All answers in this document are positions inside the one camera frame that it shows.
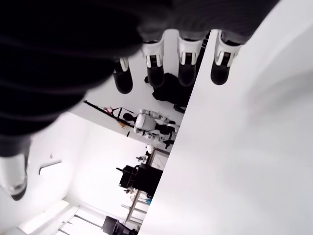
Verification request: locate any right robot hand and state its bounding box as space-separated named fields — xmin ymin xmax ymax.
xmin=0 ymin=0 xmax=281 ymax=201

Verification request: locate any hanging humanoid robot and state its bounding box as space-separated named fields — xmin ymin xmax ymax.
xmin=122 ymin=109 xmax=180 ymax=149

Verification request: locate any black cabinet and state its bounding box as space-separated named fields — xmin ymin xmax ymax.
xmin=116 ymin=164 xmax=164 ymax=198

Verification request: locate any metal shelf rack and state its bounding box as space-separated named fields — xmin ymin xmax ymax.
xmin=121 ymin=146 xmax=171 ymax=225

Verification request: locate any black crate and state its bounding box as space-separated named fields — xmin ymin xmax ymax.
xmin=101 ymin=215 xmax=140 ymax=235

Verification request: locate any black wheeled gantry frame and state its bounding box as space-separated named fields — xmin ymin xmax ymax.
xmin=83 ymin=99 xmax=137 ymax=138

